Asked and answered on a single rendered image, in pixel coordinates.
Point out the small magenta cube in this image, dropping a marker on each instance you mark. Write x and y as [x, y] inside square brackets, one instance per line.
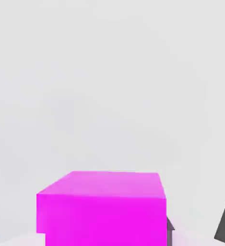
[104, 215]

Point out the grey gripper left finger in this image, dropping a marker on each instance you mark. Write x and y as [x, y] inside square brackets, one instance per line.
[35, 240]

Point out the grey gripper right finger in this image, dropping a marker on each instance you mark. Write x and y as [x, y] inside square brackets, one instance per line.
[170, 235]

